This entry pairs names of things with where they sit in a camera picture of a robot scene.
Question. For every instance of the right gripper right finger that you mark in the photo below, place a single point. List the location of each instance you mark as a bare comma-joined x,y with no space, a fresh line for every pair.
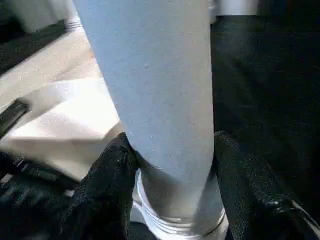
255,205

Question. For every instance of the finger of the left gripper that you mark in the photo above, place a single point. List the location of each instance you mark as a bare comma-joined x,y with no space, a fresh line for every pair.
42,180

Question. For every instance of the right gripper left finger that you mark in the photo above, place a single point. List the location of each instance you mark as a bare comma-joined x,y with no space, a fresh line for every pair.
105,200

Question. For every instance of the white plastic table top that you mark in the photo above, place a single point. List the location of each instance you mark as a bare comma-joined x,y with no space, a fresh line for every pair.
62,117

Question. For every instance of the black work mat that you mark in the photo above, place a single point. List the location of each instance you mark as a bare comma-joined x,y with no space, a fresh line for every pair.
262,87

